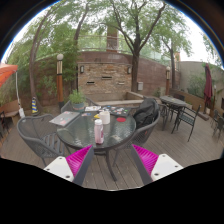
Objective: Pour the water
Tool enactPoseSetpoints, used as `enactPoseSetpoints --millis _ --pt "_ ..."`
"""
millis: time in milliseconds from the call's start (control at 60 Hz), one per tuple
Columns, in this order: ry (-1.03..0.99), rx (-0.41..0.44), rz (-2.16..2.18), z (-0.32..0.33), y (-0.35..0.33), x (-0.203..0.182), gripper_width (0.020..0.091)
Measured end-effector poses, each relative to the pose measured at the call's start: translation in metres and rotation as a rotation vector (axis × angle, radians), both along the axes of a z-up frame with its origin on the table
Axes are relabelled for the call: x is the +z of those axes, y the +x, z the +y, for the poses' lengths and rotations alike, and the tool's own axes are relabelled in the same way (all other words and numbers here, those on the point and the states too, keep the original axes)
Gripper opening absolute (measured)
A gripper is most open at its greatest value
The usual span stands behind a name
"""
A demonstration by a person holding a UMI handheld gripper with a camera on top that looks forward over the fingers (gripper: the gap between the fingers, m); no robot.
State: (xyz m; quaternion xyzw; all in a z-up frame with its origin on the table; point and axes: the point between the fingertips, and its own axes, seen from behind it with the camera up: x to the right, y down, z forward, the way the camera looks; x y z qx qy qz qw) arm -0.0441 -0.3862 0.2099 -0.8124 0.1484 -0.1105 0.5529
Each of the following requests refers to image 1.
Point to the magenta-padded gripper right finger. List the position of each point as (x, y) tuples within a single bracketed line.
[(166, 166)]

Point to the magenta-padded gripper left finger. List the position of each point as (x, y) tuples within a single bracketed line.
[(58, 166)]

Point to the clear pink white-capped bottle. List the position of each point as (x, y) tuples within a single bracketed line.
[(99, 133)]

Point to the grey laptop with stickers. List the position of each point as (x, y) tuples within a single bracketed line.
[(65, 118)]

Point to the dark slatted patio chair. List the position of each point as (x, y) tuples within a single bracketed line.
[(186, 118)]

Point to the black jacket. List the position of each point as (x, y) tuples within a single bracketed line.
[(145, 111)]

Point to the blue sticker card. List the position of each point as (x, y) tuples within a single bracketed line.
[(86, 114)]

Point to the yellow square card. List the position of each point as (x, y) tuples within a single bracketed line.
[(96, 116)]

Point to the blue yellow striped cone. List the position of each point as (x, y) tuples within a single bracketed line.
[(34, 106)]

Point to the flat round red coaster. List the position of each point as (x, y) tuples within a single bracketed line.
[(121, 119)]

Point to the dark round patio table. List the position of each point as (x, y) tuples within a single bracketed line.
[(172, 100)]

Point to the white textured cup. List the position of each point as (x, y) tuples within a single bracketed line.
[(105, 117)]

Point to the closed maroon patio umbrella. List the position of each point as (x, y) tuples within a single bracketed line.
[(208, 86)]

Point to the forked dark-trunk tree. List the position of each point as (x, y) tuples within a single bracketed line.
[(134, 73)]

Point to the leaning slender tree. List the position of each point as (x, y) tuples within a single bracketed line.
[(32, 66)]

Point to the orange patio umbrella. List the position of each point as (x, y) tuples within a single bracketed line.
[(6, 71)]

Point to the globe-topped wooden lamp post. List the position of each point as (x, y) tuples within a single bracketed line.
[(59, 83)]

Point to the grey wall utility box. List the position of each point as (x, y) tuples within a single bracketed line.
[(140, 86)]

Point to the short wooden lamp post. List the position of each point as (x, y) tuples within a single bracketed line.
[(168, 81)]

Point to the dark wall lantern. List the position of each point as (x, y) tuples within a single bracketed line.
[(81, 69), (129, 70)]

